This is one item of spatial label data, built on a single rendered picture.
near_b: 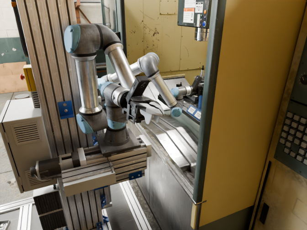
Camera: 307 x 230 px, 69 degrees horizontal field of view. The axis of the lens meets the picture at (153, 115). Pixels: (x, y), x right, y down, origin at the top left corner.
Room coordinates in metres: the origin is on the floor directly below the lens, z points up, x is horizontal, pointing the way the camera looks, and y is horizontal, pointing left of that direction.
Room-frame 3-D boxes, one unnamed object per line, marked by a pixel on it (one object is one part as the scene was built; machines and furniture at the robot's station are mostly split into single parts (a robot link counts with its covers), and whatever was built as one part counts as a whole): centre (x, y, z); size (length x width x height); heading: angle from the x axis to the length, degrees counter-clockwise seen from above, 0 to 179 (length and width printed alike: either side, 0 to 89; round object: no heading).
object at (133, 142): (1.15, 0.23, 1.01); 0.36 x 0.22 x 0.06; 113
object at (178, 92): (1.65, -0.19, 1.17); 0.11 x 0.08 x 0.09; 113
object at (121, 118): (0.88, 0.15, 1.34); 0.11 x 0.08 x 0.11; 128
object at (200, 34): (2.11, -0.45, 1.56); 0.16 x 0.16 x 0.12
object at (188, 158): (1.77, -0.16, 0.70); 0.90 x 0.30 x 0.16; 23
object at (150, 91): (2.72, -0.18, 0.75); 0.89 x 0.67 x 0.26; 113
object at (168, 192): (1.86, 0.15, 0.40); 2.08 x 0.07 x 0.80; 23
